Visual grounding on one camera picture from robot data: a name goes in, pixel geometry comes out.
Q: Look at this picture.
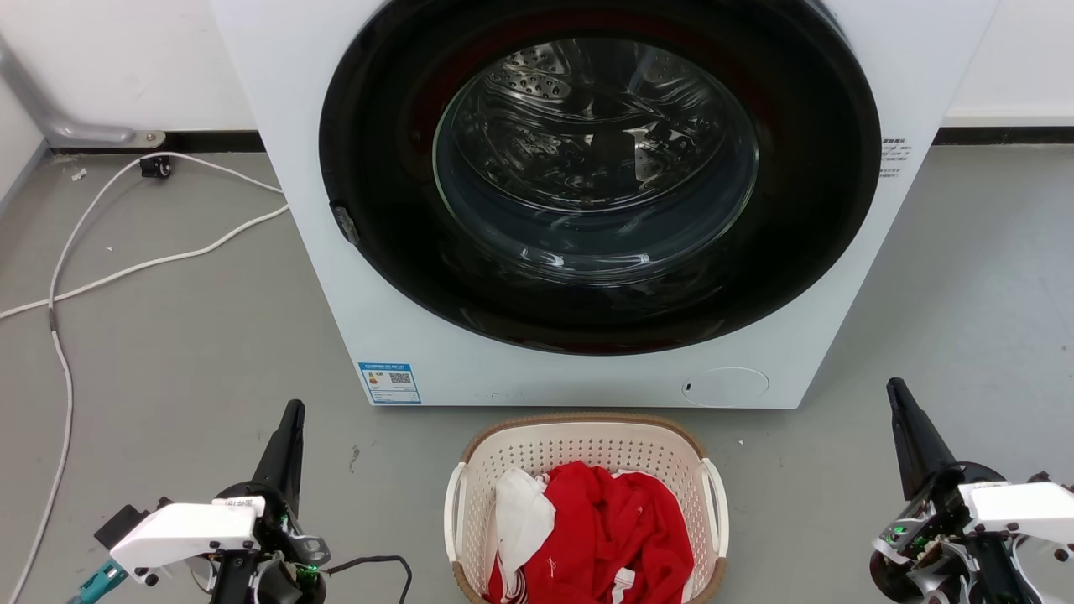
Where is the thick white power cable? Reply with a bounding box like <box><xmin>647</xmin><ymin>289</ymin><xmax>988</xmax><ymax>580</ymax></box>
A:
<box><xmin>0</xmin><ymin>204</ymin><xmax>290</xmax><ymax>321</ymax></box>

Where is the small text warning sticker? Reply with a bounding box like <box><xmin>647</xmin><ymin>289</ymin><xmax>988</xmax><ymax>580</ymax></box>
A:
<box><xmin>879</xmin><ymin>138</ymin><xmax>914</xmax><ymax>179</ymax></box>

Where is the white front-load washing machine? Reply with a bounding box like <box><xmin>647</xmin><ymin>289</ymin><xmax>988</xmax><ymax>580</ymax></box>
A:
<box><xmin>210</xmin><ymin>0</ymin><xmax>1002</xmax><ymax>410</ymax></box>

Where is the thin white cable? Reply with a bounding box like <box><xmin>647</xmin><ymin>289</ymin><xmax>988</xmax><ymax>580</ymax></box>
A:
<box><xmin>7</xmin><ymin>151</ymin><xmax>286</xmax><ymax>604</ymax></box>

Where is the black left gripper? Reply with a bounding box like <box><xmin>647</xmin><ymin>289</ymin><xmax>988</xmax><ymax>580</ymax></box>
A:
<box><xmin>210</xmin><ymin>400</ymin><xmax>331</xmax><ymax>604</ymax></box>

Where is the white garment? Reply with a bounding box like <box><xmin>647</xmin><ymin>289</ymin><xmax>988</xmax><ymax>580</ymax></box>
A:
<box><xmin>493</xmin><ymin>467</ymin><xmax>557</xmax><ymax>598</ymax></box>

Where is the blue energy label sticker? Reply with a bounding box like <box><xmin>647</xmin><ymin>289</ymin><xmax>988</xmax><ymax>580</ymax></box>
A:
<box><xmin>358</xmin><ymin>362</ymin><xmax>422</xmax><ymax>405</ymax></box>

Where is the thin black left gripper cable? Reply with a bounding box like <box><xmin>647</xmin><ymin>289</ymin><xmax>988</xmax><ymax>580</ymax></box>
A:
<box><xmin>324</xmin><ymin>555</ymin><xmax>414</xmax><ymax>604</ymax></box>

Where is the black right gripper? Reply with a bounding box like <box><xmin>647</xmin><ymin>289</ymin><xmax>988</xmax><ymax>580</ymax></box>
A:
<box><xmin>869</xmin><ymin>377</ymin><xmax>1037</xmax><ymax>604</ymax></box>

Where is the beige plastic laundry basket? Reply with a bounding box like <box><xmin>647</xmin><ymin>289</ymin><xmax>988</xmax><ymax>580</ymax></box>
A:
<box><xmin>443</xmin><ymin>412</ymin><xmax>730</xmax><ymax>604</ymax></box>

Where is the teal connector plug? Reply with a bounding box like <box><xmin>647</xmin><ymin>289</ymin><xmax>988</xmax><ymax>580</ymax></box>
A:
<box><xmin>70</xmin><ymin>560</ymin><xmax>128</xmax><ymax>604</ymax></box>

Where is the grey drain pipe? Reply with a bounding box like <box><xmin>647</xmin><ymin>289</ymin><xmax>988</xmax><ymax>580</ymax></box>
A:
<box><xmin>0</xmin><ymin>34</ymin><xmax>167</xmax><ymax>149</ymax></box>

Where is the black round washer door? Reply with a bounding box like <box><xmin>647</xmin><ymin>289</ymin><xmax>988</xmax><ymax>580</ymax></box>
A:
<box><xmin>319</xmin><ymin>0</ymin><xmax>883</xmax><ymax>357</ymax></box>

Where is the red garment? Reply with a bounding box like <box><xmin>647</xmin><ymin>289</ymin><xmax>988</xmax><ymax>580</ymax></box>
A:
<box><xmin>484</xmin><ymin>461</ymin><xmax>696</xmax><ymax>604</ymax></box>

